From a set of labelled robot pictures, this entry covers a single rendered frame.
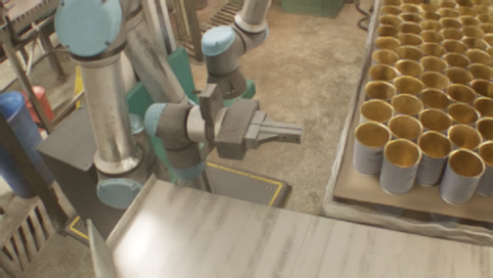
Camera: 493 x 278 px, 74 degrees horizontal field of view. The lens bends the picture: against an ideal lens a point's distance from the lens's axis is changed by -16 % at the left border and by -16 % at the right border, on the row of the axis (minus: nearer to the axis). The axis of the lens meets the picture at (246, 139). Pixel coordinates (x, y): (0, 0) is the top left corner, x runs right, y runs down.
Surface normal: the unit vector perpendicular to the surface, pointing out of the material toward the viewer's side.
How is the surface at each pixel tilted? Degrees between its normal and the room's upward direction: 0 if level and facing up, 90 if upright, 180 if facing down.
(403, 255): 0
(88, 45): 83
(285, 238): 0
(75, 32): 83
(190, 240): 0
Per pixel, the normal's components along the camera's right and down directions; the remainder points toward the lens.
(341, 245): -0.13, -0.75
